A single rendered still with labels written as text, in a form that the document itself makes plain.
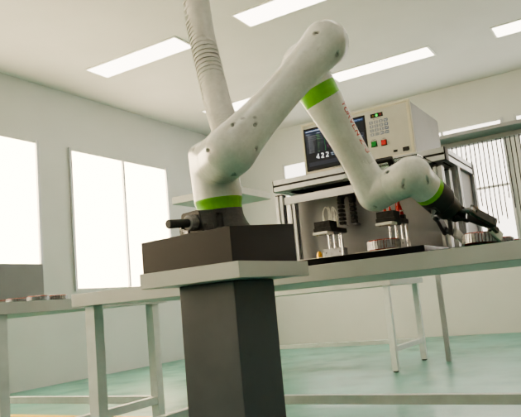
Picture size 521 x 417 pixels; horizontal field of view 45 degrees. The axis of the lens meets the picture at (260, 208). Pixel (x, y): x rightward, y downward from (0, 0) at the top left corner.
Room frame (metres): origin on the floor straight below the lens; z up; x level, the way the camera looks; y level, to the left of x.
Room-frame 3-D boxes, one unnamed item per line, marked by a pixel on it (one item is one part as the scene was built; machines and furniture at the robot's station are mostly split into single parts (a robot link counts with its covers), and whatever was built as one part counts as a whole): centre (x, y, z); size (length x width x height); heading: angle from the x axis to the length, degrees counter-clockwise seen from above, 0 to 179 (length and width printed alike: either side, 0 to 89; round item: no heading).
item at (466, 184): (2.35, -0.78, 0.91); 0.28 x 0.03 x 0.32; 150
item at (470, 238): (1.92, -0.66, 0.78); 0.11 x 0.11 x 0.04
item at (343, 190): (2.26, -0.35, 1.03); 0.62 x 0.01 x 0.03; 60
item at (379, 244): (2.11, -0.40, 0.80); 0.11 x 0.11 x 0.04
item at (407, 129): (2.44, -0.47, 1.22); 0.44 x 0.39 x 0.20; 60
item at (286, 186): (2.45, -0.46, 1.09); 0.68 x 0.44 x 0.05; 60
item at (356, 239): (2.39, -0.43, 0.92); 0.66 x 0.01 x 0.30; 60
